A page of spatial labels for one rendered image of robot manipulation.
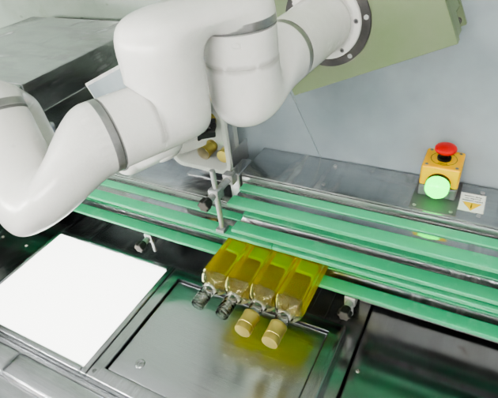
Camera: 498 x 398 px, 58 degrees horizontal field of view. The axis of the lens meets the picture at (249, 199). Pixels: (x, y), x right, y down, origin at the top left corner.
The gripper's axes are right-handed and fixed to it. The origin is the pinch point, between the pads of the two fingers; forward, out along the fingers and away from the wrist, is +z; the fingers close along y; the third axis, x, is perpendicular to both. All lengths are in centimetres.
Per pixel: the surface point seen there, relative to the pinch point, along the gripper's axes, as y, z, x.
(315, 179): 30.6, -2.3, -6.7
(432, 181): 54, -4, -1
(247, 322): 28.7, -28.5, -27.5
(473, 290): 65, -11, -18
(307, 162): 26.2, 3.4, -5.4
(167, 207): -5.9, -7.5, -20.8
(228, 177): 12.3, -8.3, -8.1
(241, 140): 8.5, 4.2, -3.5
